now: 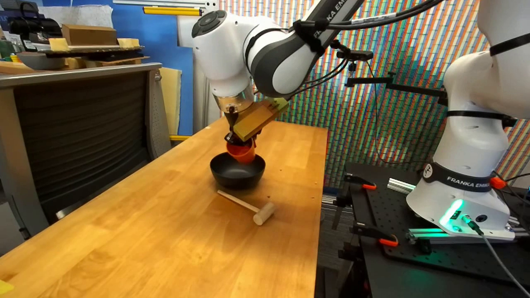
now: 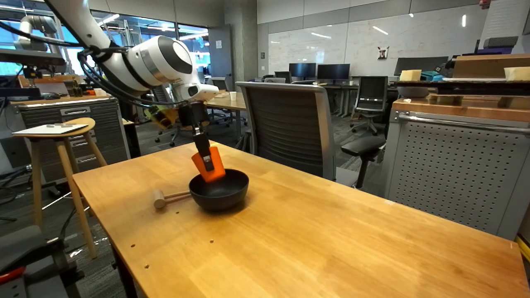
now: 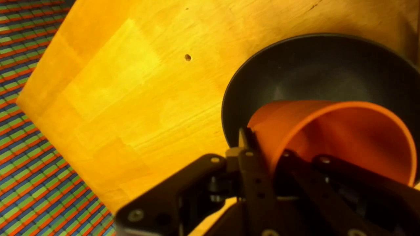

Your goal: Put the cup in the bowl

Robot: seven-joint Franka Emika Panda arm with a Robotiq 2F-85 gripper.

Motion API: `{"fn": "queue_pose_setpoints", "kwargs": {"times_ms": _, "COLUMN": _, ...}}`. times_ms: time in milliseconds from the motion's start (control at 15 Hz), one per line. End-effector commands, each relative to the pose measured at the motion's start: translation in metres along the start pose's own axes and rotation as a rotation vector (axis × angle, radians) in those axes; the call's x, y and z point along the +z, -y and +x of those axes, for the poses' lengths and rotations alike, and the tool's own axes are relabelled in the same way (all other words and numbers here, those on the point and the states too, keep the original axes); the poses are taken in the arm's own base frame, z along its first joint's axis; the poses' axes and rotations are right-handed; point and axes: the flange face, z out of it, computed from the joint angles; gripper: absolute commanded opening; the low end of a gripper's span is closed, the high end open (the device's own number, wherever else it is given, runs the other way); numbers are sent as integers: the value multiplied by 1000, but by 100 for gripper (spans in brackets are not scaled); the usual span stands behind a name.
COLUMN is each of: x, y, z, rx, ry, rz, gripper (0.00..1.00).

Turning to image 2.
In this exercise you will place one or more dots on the wooden background desk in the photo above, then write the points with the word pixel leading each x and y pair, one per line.
pixel 229 100

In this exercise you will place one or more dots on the small wall poster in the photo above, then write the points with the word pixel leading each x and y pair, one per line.
pixel 383 54

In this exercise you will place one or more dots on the wooden stool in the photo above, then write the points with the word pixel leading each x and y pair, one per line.
pixel 64 159

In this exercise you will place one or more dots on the black office chair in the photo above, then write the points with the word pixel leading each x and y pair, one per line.
pixel 372 93

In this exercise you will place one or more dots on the white paper sheet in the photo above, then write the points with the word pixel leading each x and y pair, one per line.
pixel 50 130

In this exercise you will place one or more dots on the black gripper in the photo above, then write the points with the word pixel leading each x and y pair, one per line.
pixel 193 116

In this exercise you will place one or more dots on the yellow foam block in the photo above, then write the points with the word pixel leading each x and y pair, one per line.
pixel 517 73
pixel 411 75

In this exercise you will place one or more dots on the wooden plank board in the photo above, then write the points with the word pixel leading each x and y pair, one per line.
pixel 491 65

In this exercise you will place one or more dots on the wide dark monitor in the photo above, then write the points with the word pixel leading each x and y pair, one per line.
pixel 420 67

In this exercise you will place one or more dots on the small wooden mallet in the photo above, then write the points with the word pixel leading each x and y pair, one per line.
pixel 160 203

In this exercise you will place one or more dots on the black round bowl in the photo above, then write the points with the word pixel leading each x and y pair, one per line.
pixel 221 199

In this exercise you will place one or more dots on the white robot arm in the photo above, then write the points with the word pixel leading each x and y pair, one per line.
pixel 155 60

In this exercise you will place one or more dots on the grey mesh office chair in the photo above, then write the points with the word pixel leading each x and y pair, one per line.
pixel 290 126

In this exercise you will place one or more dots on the wooden tray box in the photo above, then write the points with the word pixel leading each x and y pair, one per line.
pixel 469 108

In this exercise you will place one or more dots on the black computer monitor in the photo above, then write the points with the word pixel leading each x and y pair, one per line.
pixel 302 72
pixel 333 72

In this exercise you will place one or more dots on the grey filing cabinet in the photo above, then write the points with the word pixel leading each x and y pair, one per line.
pixel 105 133

